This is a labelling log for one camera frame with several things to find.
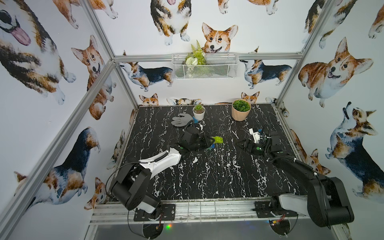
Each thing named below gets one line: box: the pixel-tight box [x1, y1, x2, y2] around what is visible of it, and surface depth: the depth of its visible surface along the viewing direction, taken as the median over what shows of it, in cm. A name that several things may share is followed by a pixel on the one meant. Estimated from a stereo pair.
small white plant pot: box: [192, 105, 206, 121], surface depth 109 cm
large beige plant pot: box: [231, 99, 252, 122], surface depth 107 cm
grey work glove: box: [171, 113, 193, 127], surface depth 114 cm
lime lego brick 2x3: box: [212, 136, 224, 144], surface depth 86 cm
